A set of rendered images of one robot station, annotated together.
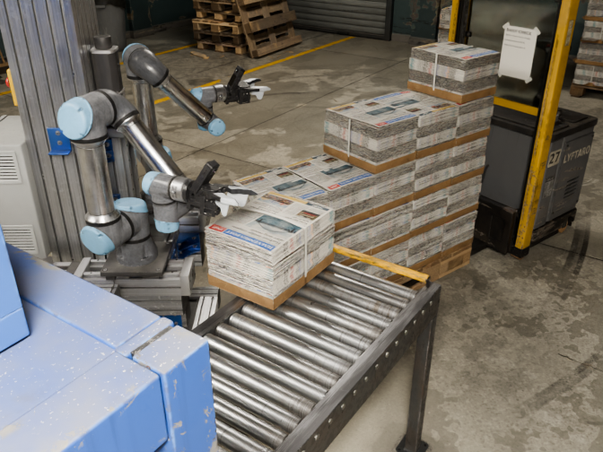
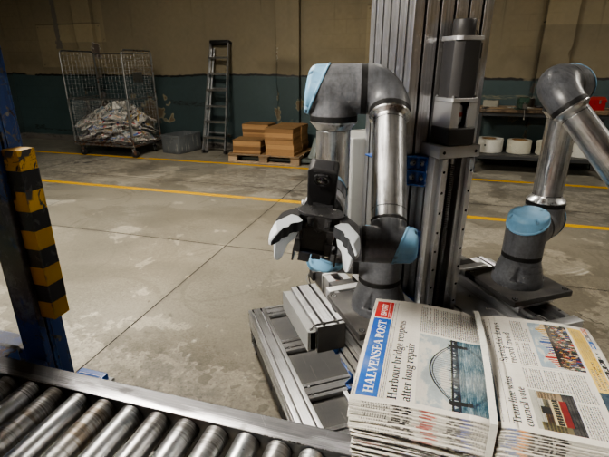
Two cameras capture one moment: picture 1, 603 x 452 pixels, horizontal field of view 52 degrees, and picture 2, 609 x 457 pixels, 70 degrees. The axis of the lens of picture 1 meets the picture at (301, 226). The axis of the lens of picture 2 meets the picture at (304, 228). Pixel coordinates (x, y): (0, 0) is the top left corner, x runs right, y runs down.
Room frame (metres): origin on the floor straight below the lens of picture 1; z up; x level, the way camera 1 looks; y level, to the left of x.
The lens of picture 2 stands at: (1.42, -0.34, 1.46)
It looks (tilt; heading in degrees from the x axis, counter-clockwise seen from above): 21 degrees down; 72
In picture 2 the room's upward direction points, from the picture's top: straight up
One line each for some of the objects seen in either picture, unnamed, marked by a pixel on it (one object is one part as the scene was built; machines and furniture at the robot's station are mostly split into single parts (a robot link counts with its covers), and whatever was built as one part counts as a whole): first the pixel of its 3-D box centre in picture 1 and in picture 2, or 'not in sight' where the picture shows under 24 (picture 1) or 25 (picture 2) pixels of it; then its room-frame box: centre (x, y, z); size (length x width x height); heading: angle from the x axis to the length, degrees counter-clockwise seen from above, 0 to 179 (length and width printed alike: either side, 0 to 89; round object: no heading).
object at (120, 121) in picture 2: not in sight; (113, 103); (0.73, 8.05, 0.85); 1.21 x 0.83 x 1.71; 146
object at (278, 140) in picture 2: not in sight; (271, 141); (3.16, 6.64, 0.28); 1.20 x 0.83 x 0.57; 146
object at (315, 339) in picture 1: (300, 333); not in sight; (1.55, 0.00, 0.77); 0.47 x 0.05 x 0.05; 56
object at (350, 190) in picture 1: (346, 235); not in sight; (2.84, -0.24, 0.42); 1.17 x 0.39 x 0.83; 128
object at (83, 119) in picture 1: (96, 177); (333, 175); (1.84, 0.67, 1.19); 0.15 x 0.12 x 0.55; 155
